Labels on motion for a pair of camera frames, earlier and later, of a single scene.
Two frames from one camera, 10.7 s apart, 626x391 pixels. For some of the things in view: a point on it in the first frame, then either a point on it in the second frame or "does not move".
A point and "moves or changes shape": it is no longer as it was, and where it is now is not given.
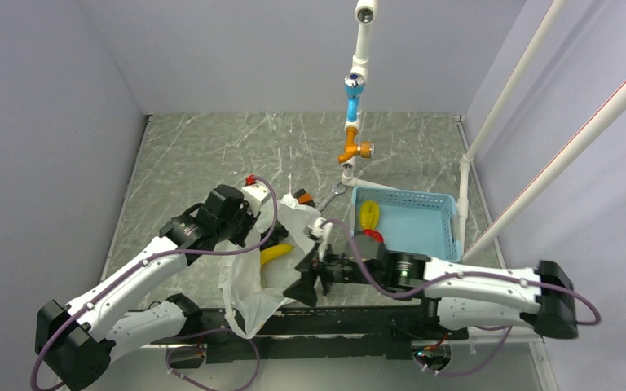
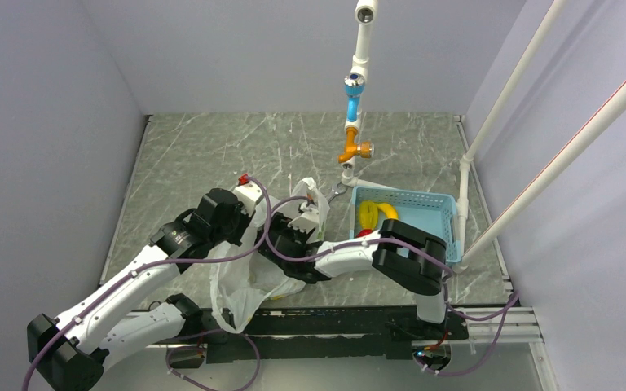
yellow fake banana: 275,250 moves or changes shape
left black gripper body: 238,230 does not move
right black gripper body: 337,267 -> 293,235
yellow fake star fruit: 369,214 does not move
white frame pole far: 466,160 does not move
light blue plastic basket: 412,221 does not move
